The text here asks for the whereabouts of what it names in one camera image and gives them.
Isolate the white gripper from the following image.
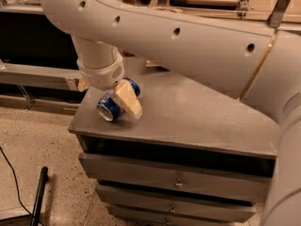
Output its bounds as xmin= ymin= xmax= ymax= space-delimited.
xmin=77 ymin=54 xmax=142 ymax=120

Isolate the blue pepsi can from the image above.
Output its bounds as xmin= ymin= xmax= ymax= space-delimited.
xmin=97 ymin=77 xmax=142 ymax=121

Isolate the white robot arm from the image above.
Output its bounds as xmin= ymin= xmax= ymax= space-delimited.
xmin=41 ymin=0 xmax=301 ymax=226

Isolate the grey drawer cabinet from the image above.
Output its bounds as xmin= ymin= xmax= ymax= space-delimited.
xmin=70 ymin=59 xmax=278 ymax=226

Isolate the middle grey drawer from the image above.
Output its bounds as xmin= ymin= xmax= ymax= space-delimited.
xmin=96 ymin=185 xmax=255 ymax=223

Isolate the grey drawer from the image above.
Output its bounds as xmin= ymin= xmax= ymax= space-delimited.
xmin=96 ymin=185 xmax=255 ymax=223
xmin=78 ymin=153 xmax=270 ymax=202
xmin=106 ymin=204 xmax=237 ymax=226

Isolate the bottom grey drawer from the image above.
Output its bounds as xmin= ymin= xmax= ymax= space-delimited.
xmin=106 ymin=204 xmax=237 ymax=226

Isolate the top grey drawer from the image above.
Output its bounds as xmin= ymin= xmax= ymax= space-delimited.
xmin=78 ymin=153 xmax=270 ymax=202

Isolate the black pole on floor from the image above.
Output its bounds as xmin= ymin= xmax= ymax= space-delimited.
xmin=30 ymin=167 xmax=49 ymax=226

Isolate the grey metal shelf rail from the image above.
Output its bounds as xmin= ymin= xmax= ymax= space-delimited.
xmin=0 ymin=62 xmax=86 ymax=110

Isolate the black cable on floor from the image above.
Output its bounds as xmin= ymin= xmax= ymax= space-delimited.
xmin=0 ymin=146 xmax=45 ymax=226

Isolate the grey metal counter frame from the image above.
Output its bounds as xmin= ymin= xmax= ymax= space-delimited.
xmin=5 ymin=0 xmax=301 ymax=32

